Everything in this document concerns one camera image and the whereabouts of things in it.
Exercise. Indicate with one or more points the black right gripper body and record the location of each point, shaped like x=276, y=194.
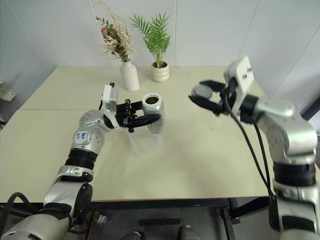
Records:
x=228, y=102

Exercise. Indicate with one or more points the green palm plant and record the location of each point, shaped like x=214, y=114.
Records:
x=157, y=37

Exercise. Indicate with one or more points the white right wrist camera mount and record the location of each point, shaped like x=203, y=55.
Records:
x=241, y=75

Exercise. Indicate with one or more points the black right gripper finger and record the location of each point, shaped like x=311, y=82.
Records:
x=216, y=85
x=206, y=105

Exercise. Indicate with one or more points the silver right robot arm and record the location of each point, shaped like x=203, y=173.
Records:
x=292, y=135

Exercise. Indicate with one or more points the white ribbed plant pot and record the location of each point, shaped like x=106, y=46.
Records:
x=160, y=73

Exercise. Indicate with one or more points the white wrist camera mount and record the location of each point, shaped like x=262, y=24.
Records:
x=241, y=75
x=110, y=97

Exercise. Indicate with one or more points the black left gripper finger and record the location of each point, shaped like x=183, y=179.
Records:
x=137, y=103
x=145, y=120

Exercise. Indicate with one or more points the clear plastic square container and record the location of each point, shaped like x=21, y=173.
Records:
x=146, y=145

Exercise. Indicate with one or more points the beige wall bracket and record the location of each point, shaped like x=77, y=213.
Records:
x=6, y=91

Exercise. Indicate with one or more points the dark door frame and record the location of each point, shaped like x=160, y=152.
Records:
x=311, y=108

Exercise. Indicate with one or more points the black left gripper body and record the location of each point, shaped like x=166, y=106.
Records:
x=123, y=112

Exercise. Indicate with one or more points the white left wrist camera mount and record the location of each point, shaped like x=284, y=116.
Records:
x=110, y=97

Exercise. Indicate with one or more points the silver red can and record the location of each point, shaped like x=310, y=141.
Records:
x=153, y=107

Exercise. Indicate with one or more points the small clear plastic piece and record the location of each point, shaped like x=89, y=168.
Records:
x=102, y=219

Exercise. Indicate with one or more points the rusty metal bar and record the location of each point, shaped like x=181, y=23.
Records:
x=226, y=225

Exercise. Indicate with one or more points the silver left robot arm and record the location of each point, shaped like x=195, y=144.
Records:
x=85, y=140

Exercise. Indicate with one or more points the round jar lid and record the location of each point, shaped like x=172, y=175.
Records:
x=203, y=91

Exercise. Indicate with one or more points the white ceramic vase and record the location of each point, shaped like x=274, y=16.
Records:
x=130, y=77

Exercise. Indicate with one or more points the dried flower bouquet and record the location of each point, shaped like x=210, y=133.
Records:
x=116, y=37

